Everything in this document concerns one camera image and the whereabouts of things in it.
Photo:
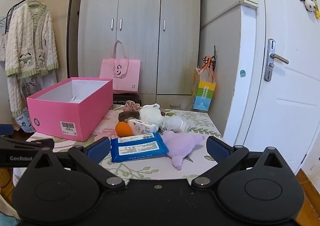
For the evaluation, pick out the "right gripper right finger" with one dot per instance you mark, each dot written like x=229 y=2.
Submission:
x=227 y=157

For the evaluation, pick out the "purple plush toy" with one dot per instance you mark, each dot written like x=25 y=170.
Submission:
x=180 y=145

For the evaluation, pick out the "white plush toy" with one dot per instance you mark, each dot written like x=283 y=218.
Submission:
x=152 y=114

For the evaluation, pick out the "colourful paper gift bag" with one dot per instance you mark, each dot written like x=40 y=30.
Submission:
x=204 y=84

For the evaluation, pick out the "panda plush keychain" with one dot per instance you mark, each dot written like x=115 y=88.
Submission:
x=309 y=5

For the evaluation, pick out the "pink cardboard box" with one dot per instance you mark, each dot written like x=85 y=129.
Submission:
x=71 y=109

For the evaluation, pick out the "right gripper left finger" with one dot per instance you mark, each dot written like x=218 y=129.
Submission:
x=89 y=158

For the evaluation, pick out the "white tissue pack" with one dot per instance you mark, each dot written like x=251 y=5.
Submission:
x=139 y=127

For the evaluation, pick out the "pink floral scrunchie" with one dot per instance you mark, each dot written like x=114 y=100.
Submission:
x=131 y=106

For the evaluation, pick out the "white mesh bath pouf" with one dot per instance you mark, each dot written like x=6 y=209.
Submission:
x=175 y=124

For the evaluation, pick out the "brown fuzzy scrunchie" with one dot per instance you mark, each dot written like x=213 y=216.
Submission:
x=128 y=115

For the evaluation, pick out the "cream knitted cardigan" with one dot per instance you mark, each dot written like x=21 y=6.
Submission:
x=31 y=47

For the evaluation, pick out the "black suitcase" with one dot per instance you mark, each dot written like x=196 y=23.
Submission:
x=124 y=97

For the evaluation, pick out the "blue wet wipes pack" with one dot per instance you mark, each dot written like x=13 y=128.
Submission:
x=137 y=147

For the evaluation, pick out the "silver door handle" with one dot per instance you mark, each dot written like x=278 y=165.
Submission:
x=271 y=56

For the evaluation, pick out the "grey wooden wardrobe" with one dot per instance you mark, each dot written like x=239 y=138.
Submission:
x=162 y=34

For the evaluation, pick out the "floral table cloth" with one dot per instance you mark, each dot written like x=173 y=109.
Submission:
x=193 y=165

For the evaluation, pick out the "orange makeup sponge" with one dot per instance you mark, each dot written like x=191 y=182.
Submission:
x=123 y=129

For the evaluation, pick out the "white door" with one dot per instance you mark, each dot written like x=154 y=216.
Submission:
x=286 y=115

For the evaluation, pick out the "pink paper shopping bag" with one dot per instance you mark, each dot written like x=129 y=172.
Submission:
x=123 y=71

